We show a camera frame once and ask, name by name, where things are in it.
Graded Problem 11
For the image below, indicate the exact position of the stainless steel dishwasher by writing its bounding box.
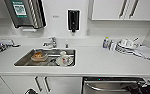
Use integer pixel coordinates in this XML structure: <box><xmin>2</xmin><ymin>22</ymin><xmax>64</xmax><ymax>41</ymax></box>
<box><xmin>81</xmin><ymin>77</ymin><xmax>149</xmax><ymax>94</ymax></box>

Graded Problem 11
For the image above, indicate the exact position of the dish soap bottle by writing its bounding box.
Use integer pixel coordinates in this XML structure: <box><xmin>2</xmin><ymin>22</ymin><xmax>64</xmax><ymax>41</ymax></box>
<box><xmin>102</xmin><ymin>36</ymin><xmax>110</xmax><ymax>50</ymax></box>

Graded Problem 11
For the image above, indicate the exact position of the white base cabinet door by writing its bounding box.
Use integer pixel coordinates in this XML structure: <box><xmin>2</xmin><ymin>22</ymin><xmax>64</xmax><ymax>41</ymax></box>
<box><xmin>0</xmin><ymin>75</ymin><xmax>44</xmax><ymax>94</ymax></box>
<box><xmin>42</xmin><ymin>76</ymin><xmax>83</xmax><ymax>94</ymax></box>

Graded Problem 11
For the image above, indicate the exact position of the white mug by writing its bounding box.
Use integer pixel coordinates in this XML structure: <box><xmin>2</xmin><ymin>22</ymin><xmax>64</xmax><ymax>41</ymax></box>
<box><xmin>59</xmin><ymin>50</ymin><xmax>74</xmax><ymax>67</ymax></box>

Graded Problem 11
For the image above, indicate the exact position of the chrome sink faucet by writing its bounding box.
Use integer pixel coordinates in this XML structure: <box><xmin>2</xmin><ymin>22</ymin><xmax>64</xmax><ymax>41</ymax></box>
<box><xmin>42</xmin><ymin>36</ymin><xmax>59</xmax><ymax>50</ymax></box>

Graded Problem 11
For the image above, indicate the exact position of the plate in sink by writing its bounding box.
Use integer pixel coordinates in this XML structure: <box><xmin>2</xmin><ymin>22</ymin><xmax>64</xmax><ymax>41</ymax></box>
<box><xmin>30</xmin><ymin>51</ymin><xmax>46</xmax><ymax>63</ymax></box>

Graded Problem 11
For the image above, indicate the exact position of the stainless steel sink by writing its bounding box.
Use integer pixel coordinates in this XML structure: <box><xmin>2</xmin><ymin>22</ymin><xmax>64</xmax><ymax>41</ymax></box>
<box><xmin>13</xmin><ymin>48</ymin><xmax>77</xmax><ymax>68</ymax></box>

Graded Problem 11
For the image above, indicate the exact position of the steel paper towel dispenser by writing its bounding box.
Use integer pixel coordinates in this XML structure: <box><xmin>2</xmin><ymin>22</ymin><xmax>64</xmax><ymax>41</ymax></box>
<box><xmin>3</xmin><ymin>0</ymin><xmax>48</xmax><ymax>30</ymax></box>

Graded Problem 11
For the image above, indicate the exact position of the white wall socket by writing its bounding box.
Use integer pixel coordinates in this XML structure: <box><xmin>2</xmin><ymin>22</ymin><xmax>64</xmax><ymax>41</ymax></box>
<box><xmin>85</xmin><ymin>28</ymin><xmax>91</xmax><ymax>36</ymax></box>

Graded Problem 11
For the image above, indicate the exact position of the white wall cabinet door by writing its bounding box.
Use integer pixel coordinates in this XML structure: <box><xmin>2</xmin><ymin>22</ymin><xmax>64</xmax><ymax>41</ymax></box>
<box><xmin>90</xmin><ymin>0</ymin><xmax>128</xmax><ymax>22</ymax></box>
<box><xmin>126</xmin><ymin>0</ymin><xmax>150</xmax><ymax>22</ymax></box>

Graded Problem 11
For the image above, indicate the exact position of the black wall soap dispenser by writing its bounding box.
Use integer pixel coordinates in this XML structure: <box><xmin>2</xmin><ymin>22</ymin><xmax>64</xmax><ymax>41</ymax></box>
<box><xmin>67</xmin><ymin>9</ymin><xmax>81</xmax><ymax>34</ymax></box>

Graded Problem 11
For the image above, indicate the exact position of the small wall label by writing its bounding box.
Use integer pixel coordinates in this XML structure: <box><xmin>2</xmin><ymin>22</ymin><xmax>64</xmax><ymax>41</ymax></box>
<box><xmin>52</xmin><ymin>14</ymin><xmax>61</xmax><ymax>19</ymax></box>

